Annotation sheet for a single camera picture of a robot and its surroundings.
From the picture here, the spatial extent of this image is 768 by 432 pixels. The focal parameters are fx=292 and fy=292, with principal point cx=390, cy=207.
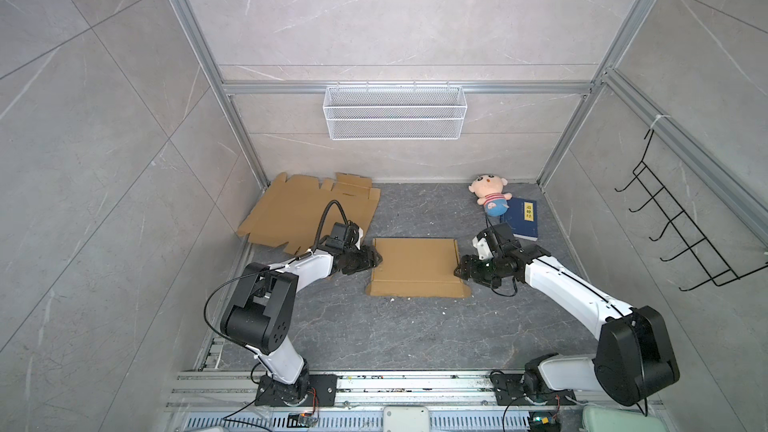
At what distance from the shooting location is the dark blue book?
3.49 feet

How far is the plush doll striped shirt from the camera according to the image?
3.56 ft

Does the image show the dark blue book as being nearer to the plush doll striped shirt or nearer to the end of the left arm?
the plush doll striped shirt

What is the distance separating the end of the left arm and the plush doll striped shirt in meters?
0.49

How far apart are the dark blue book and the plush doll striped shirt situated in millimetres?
21

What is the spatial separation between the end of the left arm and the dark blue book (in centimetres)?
55

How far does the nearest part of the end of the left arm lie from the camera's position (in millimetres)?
759

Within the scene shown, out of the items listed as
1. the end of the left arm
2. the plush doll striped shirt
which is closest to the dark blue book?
the plush doll striped shirt
